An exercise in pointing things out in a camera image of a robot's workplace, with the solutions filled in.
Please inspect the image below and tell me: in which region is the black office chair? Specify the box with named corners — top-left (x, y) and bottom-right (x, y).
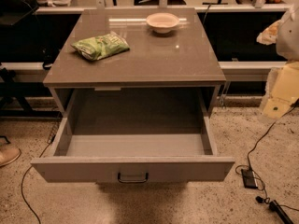
top-left (0, 0), bottom-right (38, 27)

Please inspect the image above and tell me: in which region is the black floor cable left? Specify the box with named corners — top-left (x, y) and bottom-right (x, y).
top-left (20, 133), bottom-right (57, 224)

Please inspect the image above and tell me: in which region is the black power adapter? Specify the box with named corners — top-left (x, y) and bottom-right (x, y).
top-left (241, 169), bottom-right (258, 189)

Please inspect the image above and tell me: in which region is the black cable right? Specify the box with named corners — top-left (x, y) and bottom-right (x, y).
top-left (235, 103), bottom-right (299, 203)

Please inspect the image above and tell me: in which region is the green chip bag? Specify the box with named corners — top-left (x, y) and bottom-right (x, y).
top-left (71, 32), bottom-right (130, 61)

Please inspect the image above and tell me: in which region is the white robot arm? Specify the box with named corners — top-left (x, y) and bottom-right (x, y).
top-left (256, 5), bottom-right (299, 119)

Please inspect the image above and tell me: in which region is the grey top drawer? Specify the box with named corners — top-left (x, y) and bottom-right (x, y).
top-left (32, 88), bottom-right (235, 184)

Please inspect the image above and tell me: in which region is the white bowl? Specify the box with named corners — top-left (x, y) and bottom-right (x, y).
top-left (146, 13), bottom-right (179, 34)

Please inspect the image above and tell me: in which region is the black power strip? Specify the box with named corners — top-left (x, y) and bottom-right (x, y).
top-left (269, 200), bottom-right (293, 224)

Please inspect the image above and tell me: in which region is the tan shoe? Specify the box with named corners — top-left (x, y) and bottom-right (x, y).
top-left (0, 147), bottom-right (21, 167)

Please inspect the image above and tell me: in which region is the grey drawer cabinet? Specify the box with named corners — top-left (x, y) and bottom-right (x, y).
top-left (44, 7), bottom-right (225, 108)

